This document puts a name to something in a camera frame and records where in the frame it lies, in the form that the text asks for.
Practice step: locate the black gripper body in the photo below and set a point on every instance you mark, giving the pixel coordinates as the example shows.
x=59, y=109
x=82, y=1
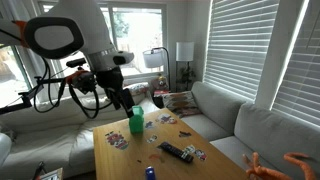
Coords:
x=110, y=80

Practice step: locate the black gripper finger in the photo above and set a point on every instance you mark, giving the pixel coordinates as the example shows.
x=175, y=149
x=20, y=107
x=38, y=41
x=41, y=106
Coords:
x=114, y=100
x=128, y=103

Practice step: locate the blue toy car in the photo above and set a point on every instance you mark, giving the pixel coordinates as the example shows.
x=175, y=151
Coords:
x=150, y=173

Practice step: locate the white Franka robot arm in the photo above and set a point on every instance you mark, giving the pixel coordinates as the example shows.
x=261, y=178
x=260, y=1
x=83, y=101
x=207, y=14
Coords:
x=83, y=20

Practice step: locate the small stuffed toy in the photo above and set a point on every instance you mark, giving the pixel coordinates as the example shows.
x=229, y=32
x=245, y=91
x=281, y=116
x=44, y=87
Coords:
x=162, y=81

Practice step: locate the orange rubber tentacle toy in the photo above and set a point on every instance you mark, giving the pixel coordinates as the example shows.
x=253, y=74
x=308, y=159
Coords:
x=263, y=173

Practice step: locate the green plastic container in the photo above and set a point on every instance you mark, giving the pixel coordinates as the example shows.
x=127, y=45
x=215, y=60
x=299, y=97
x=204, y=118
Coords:
x=136, y=125

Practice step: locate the small blue grey sticker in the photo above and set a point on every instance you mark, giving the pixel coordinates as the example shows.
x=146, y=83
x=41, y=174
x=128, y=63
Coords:
x=149, y=125

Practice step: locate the red box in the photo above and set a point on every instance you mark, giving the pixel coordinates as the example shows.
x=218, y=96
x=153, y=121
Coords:
x=161, y=93

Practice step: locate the large red green sticker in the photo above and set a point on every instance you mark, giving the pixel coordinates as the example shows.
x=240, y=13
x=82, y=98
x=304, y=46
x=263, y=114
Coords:
x=116, y=140

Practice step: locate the white red cartoon sticker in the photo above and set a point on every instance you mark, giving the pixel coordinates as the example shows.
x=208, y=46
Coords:
x=166, y=118

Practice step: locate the small white green sticker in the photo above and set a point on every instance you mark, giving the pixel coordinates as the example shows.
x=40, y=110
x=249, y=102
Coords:
x=152, y=138

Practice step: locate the arc floor lamp white shade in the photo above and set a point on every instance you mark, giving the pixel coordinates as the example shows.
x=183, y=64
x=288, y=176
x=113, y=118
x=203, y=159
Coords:
x=153, y=58

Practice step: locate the orange brown patterned cushion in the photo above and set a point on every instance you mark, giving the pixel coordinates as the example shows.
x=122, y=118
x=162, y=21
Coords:
x=181, y=103

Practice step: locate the white framed sliding window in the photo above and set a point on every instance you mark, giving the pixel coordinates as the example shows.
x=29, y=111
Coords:
x=140, y=33

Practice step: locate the small dark sticker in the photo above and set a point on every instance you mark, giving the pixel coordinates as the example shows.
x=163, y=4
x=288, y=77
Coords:
x=184, y=134

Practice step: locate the green potted plant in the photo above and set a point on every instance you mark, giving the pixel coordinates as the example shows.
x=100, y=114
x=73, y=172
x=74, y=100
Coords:
x=186, y=76

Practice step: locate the black remote control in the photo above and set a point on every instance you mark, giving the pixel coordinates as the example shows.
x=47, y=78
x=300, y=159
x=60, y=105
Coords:
x=175, y=151

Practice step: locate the white green striped sticker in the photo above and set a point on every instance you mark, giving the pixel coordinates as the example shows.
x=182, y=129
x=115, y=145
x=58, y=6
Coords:
x=190, y=149

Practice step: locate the floor lamp cylindrical white shade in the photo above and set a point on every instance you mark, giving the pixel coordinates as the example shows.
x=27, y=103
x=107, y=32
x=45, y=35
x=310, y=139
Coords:
x=185, y=51

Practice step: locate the white leather sofa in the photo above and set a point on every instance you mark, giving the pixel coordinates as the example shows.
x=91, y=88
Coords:
x=43, y=143

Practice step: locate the red white character sticker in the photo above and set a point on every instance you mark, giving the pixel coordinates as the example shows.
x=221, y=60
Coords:
x=200, y=154

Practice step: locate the wide white window blind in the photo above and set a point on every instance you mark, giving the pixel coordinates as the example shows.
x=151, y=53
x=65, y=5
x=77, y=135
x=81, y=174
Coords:
x=240, y=50

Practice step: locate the grey fabric sofa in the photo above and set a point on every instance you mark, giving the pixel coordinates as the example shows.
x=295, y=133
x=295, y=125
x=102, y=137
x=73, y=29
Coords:
x=273, y=133

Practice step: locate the narrow white window blind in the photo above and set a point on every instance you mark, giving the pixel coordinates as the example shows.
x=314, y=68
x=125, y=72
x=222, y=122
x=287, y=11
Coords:
x=303, y=83

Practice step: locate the black wrist camera orange mount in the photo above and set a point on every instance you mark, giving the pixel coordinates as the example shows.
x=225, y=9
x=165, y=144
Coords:
x=83, y=81

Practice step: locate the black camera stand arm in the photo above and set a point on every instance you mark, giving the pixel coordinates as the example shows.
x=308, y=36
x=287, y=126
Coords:
x=26, y=95

